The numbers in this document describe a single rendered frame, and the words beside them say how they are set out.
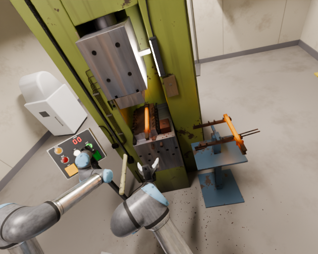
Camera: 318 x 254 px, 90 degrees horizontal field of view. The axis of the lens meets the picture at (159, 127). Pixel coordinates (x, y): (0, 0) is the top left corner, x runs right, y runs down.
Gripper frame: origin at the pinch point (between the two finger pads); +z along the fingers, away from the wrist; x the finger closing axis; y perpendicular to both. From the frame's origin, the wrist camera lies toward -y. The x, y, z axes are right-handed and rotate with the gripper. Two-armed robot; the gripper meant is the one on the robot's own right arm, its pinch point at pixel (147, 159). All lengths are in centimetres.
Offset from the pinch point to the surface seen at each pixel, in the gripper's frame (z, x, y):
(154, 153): 24.7, -1.1, 24.1
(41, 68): 315, -244, -21
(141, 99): 30.7, 6.0, -30.6
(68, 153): 14, -61, -11
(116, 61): 31, 1, -60
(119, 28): 31, 9, -76
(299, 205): -15, 118, 100
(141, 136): 30.7, -7.3, 5.3
